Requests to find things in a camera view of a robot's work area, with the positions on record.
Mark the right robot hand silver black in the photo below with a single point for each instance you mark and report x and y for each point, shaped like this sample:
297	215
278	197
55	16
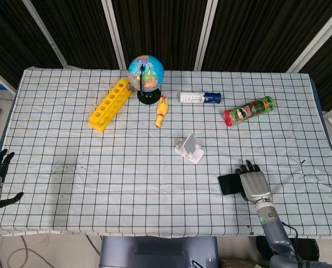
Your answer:
255	184

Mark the black smartphone with blue edge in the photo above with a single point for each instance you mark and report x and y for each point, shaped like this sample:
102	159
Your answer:
228	184

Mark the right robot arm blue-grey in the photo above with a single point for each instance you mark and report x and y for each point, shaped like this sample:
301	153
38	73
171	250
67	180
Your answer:
274	231

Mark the white folding phone stand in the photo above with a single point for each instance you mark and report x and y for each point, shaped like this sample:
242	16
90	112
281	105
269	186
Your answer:
190	145

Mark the small desk globe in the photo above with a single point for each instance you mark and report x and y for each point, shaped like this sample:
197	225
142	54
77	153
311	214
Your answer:
151	69

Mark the green chips can red lid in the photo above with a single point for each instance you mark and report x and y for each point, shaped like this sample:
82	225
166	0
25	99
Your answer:
249	110

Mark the brown cardboard box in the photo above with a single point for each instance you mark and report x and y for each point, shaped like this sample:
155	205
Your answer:
238	263

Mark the white bottle with blue cap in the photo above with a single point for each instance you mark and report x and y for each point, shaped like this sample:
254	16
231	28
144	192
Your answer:
190	97

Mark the yellow rubber chicken toy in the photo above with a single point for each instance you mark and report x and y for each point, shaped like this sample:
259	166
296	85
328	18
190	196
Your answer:
162	110

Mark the blue-grey robot torso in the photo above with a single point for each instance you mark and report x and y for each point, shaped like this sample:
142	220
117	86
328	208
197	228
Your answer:
154	251

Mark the yellow plastic test tube rack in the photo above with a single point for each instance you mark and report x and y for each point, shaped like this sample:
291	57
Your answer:
103	124

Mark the white black grid tablecloth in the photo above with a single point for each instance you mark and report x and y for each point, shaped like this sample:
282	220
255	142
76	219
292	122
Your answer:
126	181

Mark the white frame post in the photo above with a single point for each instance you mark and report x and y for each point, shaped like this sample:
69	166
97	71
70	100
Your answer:
43	30
206	33
316	39
114	33
1	79

